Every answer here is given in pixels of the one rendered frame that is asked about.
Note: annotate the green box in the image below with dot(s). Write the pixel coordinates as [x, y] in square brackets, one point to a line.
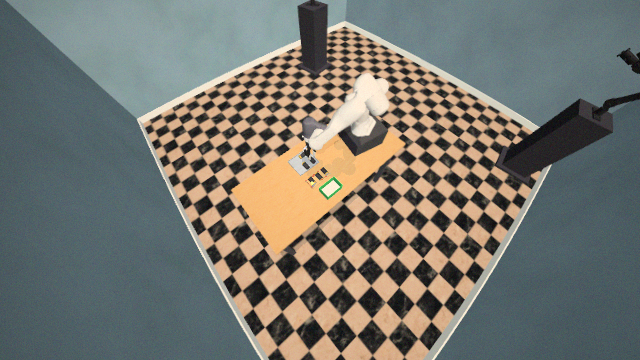
[330, 188]

